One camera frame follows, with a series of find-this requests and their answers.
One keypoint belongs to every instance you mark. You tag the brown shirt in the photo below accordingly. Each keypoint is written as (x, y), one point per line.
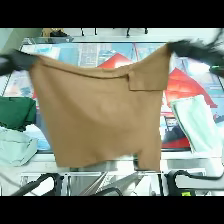
(100, 116)

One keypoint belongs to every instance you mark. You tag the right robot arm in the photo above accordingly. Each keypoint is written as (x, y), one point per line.
(196, 51)

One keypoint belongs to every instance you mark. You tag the silver frame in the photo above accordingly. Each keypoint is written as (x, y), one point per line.
(110, 181)

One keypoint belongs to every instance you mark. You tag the mint green striped garment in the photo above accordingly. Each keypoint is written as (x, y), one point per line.
(196, 123)

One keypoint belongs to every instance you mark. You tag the pale green garment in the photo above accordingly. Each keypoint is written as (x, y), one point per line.
(15, 146)

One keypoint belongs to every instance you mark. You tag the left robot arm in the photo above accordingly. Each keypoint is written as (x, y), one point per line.
(16, 61)

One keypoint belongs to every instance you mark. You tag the dark green garment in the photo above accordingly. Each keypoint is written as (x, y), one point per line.
(15, 113)

